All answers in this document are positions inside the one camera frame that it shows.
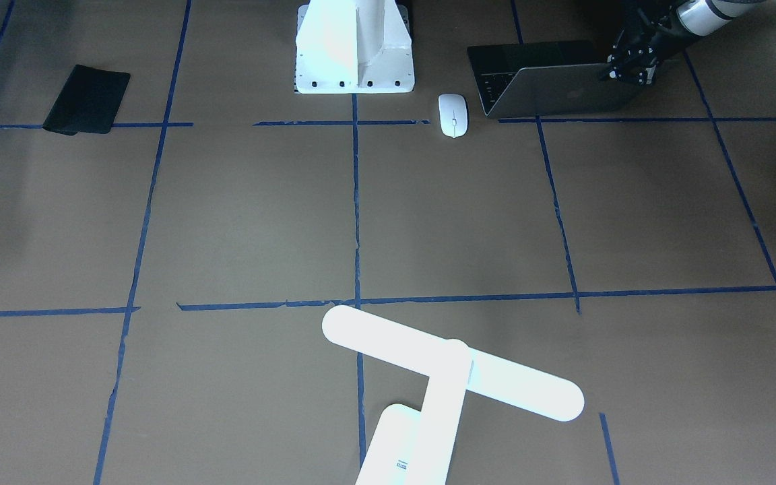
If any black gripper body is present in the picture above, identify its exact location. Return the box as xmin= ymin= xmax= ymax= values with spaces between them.
xmin=606 ymin=9 xmax=688 ymax=85

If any grey laptop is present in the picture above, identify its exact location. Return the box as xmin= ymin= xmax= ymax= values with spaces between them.
xmin=466 ymin=40 xmax=644 ymax=119

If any black mouse pad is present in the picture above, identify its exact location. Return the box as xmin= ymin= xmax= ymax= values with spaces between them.
xmin=41 ymin=64 xmax=131 ymax=136

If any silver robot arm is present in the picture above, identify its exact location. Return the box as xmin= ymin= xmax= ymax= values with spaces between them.
xmin=602 ymin=1 xmax=760 ymax=86

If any white computer mouse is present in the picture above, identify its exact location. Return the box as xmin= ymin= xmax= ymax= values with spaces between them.
xmin=437 ymin=93 xmax=469 ymax=139

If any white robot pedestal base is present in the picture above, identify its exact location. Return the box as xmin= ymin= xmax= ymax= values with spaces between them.
xmin=294 ymin=1 xmax=416 ymax=95

